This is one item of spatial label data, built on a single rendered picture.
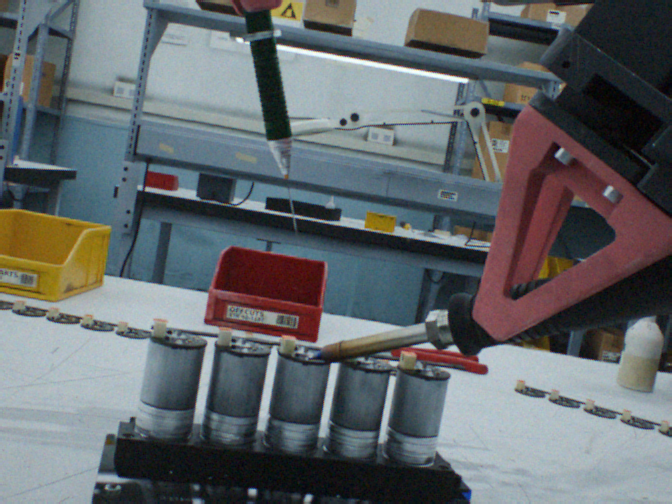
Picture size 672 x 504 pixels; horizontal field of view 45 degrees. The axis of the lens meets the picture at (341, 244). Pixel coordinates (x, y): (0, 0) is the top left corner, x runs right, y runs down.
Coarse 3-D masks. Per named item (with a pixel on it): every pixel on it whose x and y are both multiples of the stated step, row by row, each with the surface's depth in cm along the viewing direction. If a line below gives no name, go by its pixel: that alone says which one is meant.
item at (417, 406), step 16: (400, 384) 37; (416, 384) 37; (432, 384) 37; (400, 400) 37; (416, 400) 37; (432, 400) 37; (400, 416) 37; (416, 416) 37; (432, 416) 37; (400, 432) 37; (416, 432) 37; (432, 432) 37; (384, 448) 38; (400, 448) 37; (416, 448) 37; (432, 448) 37; (416, 464) 37; (432, 464) 37
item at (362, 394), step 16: (352, 368) 36; (336, 384) 37; (352, 384) 36; (368, 384) 36; (384, 384) 36; (336, 400) 36; (352, 400) 36; (368, 400) 36; (384, 400) 37; (336, 416) 36; (352, 416) 36; (368, 416) 36; (336, 432) 36; (352, 432) 36; (368, 432) 36; (336, 448) 36; (352, 448) 36; (368, 448) 36
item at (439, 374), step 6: (432, 366) 39; (408, 372) 37; (414, 372) 37; (420, 372) 37; (426, 372) 37; (432, 372) 37; (438, 372) 37; (444, 372) 38; (426, 378) 36; (432, 378) 36; (438, 378) 37; (444, 378) 37
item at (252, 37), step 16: (256, 16) 33; (256, 32) 33; (272, 32) 33; (256, 48) 33; (272, 48) 33; (256, 64) 33; (272, 64) 33; (256, 80) 34; (272, 80) 33; (272, 96) 33; (272, 112) 34; (272, 128) 34; (288, 128) 34
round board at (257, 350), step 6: (216, 342) 36; (234, 342) 36; (240, 342) 37; (252, 342) 37; (222, 348) 35; (228, 348) 35; (234, 348) 35; (240, 348) 35; (252, 348) 36; (258, 348) 36; (264, 348) 36; (240, 354) 35; (246, 354) 35; (252, 354) 35; (258, 354) 35; (264, 354) 35; (270, 354) 36
